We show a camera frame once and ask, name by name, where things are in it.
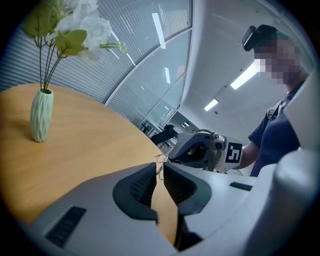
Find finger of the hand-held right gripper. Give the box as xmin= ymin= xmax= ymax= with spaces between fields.
xmin=150 ymin=124 xmax=179 ymax=146

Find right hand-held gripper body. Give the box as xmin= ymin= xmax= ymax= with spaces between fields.
xmin=168 ymin=129 xmax=244 ymax=174

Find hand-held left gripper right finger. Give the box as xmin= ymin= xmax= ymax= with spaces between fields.
xmin=163 ymin=161 xmax=259 ymax=252

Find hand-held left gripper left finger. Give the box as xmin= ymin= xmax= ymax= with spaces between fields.
xmin=30 ymin=161 xmax=180 ymax=256

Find thin gold-framed glasses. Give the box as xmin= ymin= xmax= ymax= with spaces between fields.
xmin=154 ymin=152 xmax=167 ymax=181

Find person's right forearm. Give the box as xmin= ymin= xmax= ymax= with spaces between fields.
xmin=239 ymin=140 xmax=261 ymax=171

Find long ceiling light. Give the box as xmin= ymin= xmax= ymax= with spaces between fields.
xmin=229 ymin=59 xmax=261 ymax=90
xmin=203 ymin=98 xmax=220 ymax=112

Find person's navy shirt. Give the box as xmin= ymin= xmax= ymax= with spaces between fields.
xmin=247 ymin=81 xmax=307 ymax=178

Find pale green ribbed vase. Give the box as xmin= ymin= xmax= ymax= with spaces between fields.
xmin=29 ymin=87 xmax=55 ymax=144

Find grey window blinds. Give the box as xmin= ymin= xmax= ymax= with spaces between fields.
xmin=0 ymin=0 xmax=194 ymax=126

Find person's head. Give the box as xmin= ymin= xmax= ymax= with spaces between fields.
xmin=252 ymin=24 xmax=310 ymax=89

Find artificial white flowers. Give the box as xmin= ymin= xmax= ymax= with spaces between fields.
xmin=21 ymin=0 xmax=129 ymax=95

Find grey shoulder strap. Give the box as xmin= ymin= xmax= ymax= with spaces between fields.
xmin=265 ymin=99 xmax=286 ymax=119

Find black head-mounted camera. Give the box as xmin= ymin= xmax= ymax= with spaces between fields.
xmin=241 ymin=24 xmax=262 ymax=53

